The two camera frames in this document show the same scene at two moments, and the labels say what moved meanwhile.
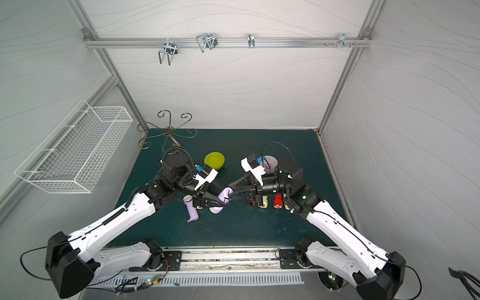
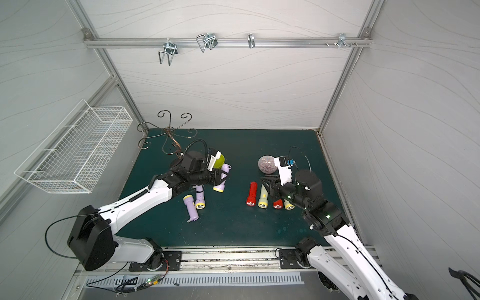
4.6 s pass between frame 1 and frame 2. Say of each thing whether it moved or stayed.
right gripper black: moved
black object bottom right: stayed
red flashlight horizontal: stayed
